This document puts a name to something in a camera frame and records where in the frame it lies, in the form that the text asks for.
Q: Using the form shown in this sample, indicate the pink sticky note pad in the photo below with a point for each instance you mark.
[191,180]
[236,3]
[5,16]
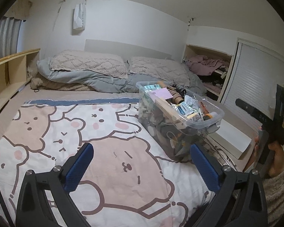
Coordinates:
[162,93]

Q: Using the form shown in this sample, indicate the cartoon bear blanket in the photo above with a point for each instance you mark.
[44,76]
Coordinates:
[129,182]

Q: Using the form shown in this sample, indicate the person right hand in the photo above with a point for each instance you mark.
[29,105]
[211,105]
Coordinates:
[277,165]

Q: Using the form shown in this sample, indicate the white louvred closet door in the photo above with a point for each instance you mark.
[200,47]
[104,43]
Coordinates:
[255,74]

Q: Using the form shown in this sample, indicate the white wall air conditioner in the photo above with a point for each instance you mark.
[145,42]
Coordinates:
[79,19]

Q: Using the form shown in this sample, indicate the beige fuzzy sleeve forearm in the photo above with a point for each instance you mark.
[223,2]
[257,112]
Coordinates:
[274,194]

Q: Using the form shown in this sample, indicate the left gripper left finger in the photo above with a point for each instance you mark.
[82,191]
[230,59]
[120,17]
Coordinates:
[33,208]

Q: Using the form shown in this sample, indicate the clear plastic clutter bin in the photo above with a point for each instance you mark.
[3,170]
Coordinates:
[177,123]

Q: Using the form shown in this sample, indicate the grey duvet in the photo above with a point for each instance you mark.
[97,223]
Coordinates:
[108,84]

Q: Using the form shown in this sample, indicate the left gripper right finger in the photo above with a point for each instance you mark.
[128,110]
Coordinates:
[239,197]

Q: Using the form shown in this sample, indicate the white closet shelf unit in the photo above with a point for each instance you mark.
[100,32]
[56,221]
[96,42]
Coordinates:
[217,82]

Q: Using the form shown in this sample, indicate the grey curtain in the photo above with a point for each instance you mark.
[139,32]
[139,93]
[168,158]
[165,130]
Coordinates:
[9,33]

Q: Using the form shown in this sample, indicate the wooden bedside shelf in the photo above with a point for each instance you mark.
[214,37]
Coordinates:
[15,73]

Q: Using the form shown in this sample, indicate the pile of pink clothes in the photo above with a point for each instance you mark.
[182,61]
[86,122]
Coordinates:
[202,65]

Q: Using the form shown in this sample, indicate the beige fleece blanket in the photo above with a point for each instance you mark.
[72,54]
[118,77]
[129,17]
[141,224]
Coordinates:
[40,82]

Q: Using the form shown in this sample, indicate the white flat board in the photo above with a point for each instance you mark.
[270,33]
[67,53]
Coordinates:
[231,139]

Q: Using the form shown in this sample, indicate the beige quilted left pillow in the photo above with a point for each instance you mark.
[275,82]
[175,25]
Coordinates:
[103,63]

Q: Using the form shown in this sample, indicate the beige quilted right pillow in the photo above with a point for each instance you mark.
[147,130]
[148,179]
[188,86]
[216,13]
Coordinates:
[163,69]

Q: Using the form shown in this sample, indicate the beige quilted pillow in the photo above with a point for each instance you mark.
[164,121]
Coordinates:
[163,69]
[103,63]

